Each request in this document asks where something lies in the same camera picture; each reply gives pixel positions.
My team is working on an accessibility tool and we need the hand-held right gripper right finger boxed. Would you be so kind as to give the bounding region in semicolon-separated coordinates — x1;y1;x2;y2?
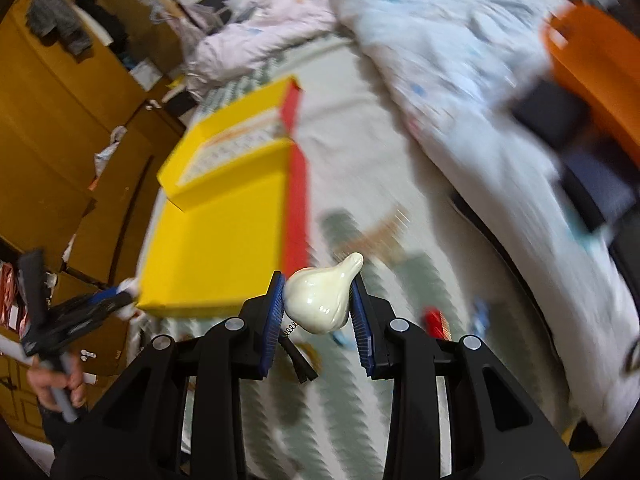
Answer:
350;277;581;480

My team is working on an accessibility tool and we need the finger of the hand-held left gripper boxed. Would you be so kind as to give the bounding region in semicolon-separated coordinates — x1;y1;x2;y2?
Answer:
60;304;137;336
65;284;136;311

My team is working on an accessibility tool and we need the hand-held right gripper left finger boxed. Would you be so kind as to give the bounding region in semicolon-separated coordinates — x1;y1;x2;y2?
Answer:
50;270;287;480

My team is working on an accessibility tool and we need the white garlic-shaped hair clip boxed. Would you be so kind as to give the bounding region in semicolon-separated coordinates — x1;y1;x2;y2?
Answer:
277;252;363;386

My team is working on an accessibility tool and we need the small red hair clip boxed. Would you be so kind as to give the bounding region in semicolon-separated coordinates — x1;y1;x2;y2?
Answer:
421;307;453;343

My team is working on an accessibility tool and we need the yellow cardboard box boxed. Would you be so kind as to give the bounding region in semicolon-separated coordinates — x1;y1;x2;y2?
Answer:
135;75;313;318

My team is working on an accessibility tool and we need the gold hair comb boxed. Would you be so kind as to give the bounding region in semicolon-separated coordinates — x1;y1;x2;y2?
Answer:
357;207;413;251

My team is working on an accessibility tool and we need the small blue hair clip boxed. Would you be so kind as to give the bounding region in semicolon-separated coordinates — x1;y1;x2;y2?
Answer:
470;297;493;331

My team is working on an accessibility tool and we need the person's left hand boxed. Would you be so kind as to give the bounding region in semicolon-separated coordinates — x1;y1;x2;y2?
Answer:
27;352;90;411

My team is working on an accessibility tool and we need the crumpled white paper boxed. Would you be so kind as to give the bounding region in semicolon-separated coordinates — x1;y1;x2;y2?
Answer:
92;127;128;186

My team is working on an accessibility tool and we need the tree print bed sheet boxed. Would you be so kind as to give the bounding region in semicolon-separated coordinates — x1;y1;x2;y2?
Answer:
135;25;591;480

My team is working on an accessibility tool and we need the wooden cabinet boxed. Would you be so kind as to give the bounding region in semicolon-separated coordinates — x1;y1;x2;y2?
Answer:
0;0;201;441

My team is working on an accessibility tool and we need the small white box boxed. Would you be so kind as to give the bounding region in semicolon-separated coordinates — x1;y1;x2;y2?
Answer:
130;57;166;92

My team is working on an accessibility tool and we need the dark blue object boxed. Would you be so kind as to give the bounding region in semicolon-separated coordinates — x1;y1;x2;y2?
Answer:
560;155;632;237

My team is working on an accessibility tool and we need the grey cloth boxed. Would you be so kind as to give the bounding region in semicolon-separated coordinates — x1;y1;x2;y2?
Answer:
25;0;93;56

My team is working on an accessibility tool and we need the white patterned quilt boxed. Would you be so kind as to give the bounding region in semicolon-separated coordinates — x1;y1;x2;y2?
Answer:
320;0;640;446

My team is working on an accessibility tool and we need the black object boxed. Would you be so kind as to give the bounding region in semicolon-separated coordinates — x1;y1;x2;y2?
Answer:
515;82;591;151

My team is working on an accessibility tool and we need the pink patterned blanket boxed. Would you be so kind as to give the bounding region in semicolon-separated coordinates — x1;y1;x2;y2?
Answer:
185;0;341;101

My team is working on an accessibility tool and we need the orange bag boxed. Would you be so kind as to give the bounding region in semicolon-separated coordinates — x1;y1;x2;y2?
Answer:
542;0;640;161

